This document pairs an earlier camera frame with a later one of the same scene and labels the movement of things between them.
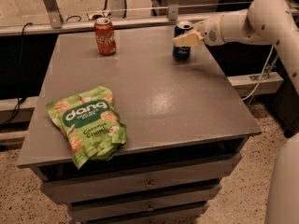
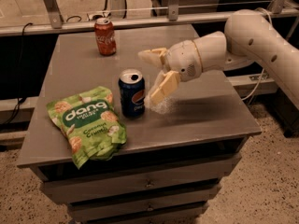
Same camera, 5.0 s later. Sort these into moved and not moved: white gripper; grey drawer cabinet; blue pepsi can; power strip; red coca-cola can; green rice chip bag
Moved: blue pepsi can; white gripper
Not moved: red coca-cola can; grey drawer cabinet; power strip; green rice chip bag
